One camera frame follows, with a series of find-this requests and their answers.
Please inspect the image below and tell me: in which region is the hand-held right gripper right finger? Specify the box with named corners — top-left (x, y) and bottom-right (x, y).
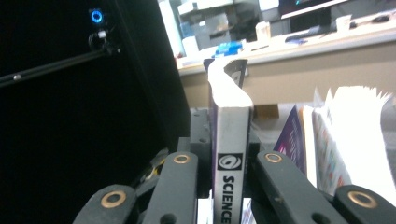
top-left (243, 128), bottom-right (262, 199)

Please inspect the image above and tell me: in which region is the white cylinder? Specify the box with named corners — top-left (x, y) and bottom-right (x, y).
top-left (254, 21), bottom-right (272, 43)

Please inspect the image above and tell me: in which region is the black curtain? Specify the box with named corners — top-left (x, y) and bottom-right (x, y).
top-left (0, 0), bottom-right (191, 224)

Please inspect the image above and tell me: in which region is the camera with blue ring light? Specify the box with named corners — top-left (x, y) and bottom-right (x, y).
top-left (87, 7), bottom-right (122, 57)

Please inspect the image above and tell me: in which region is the grey office machine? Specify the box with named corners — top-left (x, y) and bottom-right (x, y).
top-left (177, 0), bottom-right (262, 49)

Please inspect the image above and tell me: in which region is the blue box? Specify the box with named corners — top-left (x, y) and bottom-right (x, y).
top-left (217, 40), bottom-right (244, 52)
top-left (213, 49), bottom-right (241, 60)

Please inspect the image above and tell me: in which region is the white paper cup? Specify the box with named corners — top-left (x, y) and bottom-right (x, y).
top-left (335, 14), bottom-right (353, 34)

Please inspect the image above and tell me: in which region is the black monitor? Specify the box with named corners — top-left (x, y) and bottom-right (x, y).
top-left (277, 0), bottom-right (350, 21)

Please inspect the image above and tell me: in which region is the white paper stack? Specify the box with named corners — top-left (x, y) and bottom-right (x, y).
top-left (179, 52), bottom-right (216, 68)

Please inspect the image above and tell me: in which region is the white picture-grid magazine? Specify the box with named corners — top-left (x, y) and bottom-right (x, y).
top-left (310, 85), bottom-right (396, 207)

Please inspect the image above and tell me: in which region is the small white box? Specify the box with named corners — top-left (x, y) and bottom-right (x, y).
top-left (180, 35), bottom-right (201, 57)

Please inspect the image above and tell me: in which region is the grey-spined purple magazine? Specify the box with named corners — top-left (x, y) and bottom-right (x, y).
top-left (203, 57), bottom-right (255, 224)

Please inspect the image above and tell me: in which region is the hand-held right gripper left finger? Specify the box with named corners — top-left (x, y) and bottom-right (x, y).
top-left (177, 108), bottom-right (215, 199)

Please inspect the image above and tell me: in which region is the beige wooden desk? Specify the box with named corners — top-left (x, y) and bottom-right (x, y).
top-left (177, 18), bottom-right (396, 108)

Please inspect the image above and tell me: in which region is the black stand pole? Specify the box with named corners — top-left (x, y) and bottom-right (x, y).
top-left (0, 49), bottom-right (107, 90)

